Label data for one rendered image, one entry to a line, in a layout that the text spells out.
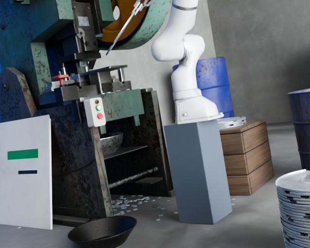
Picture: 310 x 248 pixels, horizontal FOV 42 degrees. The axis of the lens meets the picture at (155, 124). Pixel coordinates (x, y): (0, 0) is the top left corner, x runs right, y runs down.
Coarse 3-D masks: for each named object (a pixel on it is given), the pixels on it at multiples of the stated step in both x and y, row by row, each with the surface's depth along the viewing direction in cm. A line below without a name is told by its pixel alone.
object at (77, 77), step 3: (75, 75) 225; (78, 75) 223; (87, 75) 228; (69, 78) 229; (72, 78) 227; (75, 78) 225; (78, 78) 224; (81, 78) 224; (84, 78) 226; (87, 78) 227; (75, 81) 226; (78, 81) 224; (81, 81) 224
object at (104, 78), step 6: (108, 66) 207; (114, 66) 209; (120, 66) 213; (126, 66) 216; (90, 72) 217; (96, 72) 217; (102, 72) 219; (108, 72) 222; (90, 78) 221; (96, 78) 217; (102, 78) 219; (108, 78) 222; (96, 84) 219; (102, 84) 218; (108, 84) 222; (102, 90) 218; (108, 90) 221
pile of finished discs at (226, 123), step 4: (220, 120) 236; (224, 120) 232; (228, 120) 228; (232, 120) 230; (236, 120) 226; (240, 120) 221; (244, 120) 225; (220, 124) 225; (224, 124) 218; (228, 124) 218; (232, 124) 223; (236, 124) 220; (240, 124) 221; (220, 128) 218; (224, 128) 218
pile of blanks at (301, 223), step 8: (280, 192) 124; (288, 192) 121; (296, 192) 119; (280, 200) 124; (288, 200) 120; (296, 200) 118; (304, 200) 115; (280, 208) 129; (288, 208) 121; (296, 208) 118; (304, 208) 116; (280, 216) 130; (288, 216) 123; (296, 216) 118; (304, 216) 118; (288, 224) 122; (296, 224) 119; (304, 224) 119; (288, 232) 123; (296, 232) 119; (304, 232) 117; (288, 240) 126; (296, 240) 120; (304, 240) 117
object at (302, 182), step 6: (288, 174) 138; (294, 174) 137; (300, 174) 136; (306, 174) 135; (276, 180) 131; (282, 180) 132; (288, 180) 131; (294, 180) 130; (300, 180) 129; (306, 180) 125; (282, 186) 125; (288, 186) 124; (294, 186) 123; (300, 186) 121; (306, 186) 120; (300, 192) 116; (306, 192) 115
